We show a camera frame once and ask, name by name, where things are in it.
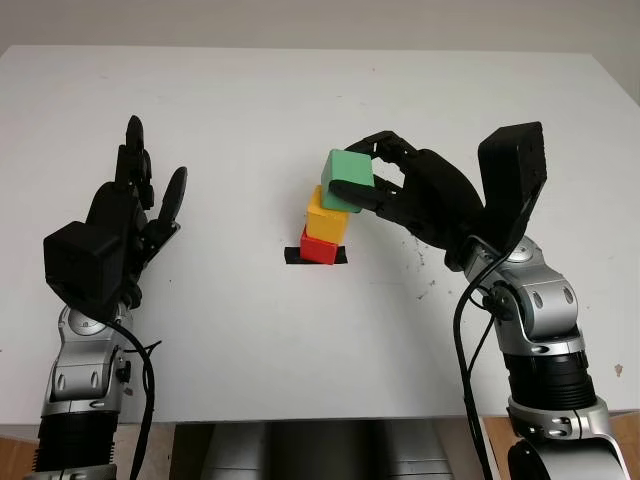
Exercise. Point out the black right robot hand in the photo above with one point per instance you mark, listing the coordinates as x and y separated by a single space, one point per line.
440 200

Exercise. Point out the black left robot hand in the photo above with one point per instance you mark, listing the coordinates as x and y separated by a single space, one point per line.
120 215

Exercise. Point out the green cube block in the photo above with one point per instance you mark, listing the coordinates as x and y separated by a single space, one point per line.
350 167

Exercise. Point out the yellow cube block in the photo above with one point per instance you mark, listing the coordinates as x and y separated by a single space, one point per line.
327 225

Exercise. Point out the red cube block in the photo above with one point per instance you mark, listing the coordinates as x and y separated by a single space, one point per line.
317 251

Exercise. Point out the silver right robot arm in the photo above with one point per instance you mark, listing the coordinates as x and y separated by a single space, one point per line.
545 310

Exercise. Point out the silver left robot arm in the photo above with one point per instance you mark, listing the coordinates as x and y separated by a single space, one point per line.
80 370

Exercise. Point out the black tape strip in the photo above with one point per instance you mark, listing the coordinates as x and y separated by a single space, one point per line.
291 256

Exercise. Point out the white table leg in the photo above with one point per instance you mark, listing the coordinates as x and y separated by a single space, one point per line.
495 445

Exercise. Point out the grey robot torso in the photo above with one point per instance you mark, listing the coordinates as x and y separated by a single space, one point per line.
310 450

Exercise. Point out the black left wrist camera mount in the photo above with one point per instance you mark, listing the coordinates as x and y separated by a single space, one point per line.
82 265

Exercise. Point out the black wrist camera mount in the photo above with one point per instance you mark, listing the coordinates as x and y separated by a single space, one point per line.
515 170
82 265

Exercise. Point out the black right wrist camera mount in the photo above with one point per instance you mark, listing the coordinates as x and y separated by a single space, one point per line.
515 170

